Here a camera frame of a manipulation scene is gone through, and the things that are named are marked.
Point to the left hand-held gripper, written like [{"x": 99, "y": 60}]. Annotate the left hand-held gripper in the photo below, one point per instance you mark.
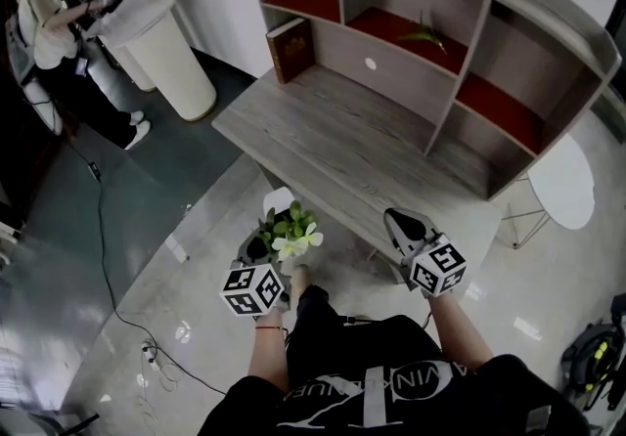
[{"x": 252, "y": 290}]

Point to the white flowers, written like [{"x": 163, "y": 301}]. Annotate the white flowers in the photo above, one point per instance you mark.
[{"x": 293, "y": 241}]

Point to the green leaf sprig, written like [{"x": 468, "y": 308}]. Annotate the green leaf sprig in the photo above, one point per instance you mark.
[{"x": 423, "y": 35}]

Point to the person's black trousers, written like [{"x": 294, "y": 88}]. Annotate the person's black trousers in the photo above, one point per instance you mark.
[{"x": 313, "y": 312}]

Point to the black and yellow equipment bag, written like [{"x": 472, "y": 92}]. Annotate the black and yellow equipment bag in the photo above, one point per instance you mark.
[{"x": 592, "y": 356}]

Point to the person's black printed t-shirt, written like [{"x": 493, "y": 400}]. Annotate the person's black printed t-shirt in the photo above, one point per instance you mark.
[{"x": 391, "y": 385}]

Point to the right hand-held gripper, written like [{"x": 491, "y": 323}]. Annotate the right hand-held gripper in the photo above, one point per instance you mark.
[{"x": 437, "y": 268}]

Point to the white power strip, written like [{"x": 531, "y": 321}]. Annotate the white power strip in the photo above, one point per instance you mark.
[{"x": 151, "y": 356}]

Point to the person's right forearm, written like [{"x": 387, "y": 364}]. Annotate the person's right forearm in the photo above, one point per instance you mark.
[{"x": 460, "y": 331}]

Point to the brown hardcover book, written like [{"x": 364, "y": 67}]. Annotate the brown hardcover book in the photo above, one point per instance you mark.
[{"x": 293, "y": 50}]

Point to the grey wooden shelf desk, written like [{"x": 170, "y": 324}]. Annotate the grey wooden shelf desk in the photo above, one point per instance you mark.
[{"x": 332, "y": 131}]

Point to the person's left forearm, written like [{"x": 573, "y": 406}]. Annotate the person's left forearm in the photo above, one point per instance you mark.
[{"x": 269, "y": 356}]

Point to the white table with cylinder legs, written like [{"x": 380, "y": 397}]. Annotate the white table with cylinder legs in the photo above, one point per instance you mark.
[{"x": 166, "y": 67}]

